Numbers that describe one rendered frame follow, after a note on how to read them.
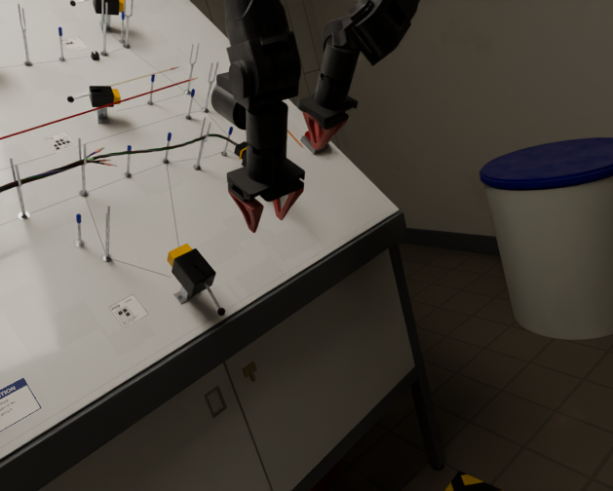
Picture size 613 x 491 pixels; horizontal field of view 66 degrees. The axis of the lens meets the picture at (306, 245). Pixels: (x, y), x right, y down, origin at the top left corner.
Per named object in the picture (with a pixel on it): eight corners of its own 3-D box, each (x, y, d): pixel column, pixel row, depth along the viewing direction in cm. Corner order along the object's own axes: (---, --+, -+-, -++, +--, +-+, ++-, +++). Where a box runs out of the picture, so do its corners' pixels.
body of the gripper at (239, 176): (225, 183, 71) (222, 139, 66) (280, 163, 76) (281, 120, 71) (250, 206, 67) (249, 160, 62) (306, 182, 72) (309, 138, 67)
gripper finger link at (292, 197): (243, 218, 78) (241, 169, 71) (277, 204, 81) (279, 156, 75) (267, 241, 74) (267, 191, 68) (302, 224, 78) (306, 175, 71)
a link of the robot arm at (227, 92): (243, 67, 55) (300, 54, 60) (193, 37, 62) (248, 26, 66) (246, 156, 63) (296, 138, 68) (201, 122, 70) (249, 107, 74)
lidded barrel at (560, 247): (673, 293, 203) (670, 131, 181) (615, 363, 174) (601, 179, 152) (540, 273, 250) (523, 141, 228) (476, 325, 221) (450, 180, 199)
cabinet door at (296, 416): (417, 366, 137) (389, 241, 124) (280, 506, 104) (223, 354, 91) (409, 364, 139) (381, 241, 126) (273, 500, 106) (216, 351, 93)
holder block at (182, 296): (206, 337, 85) (216, 312, 78) (167, 287, 88) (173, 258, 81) (226, 324, 88) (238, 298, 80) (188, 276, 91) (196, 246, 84)
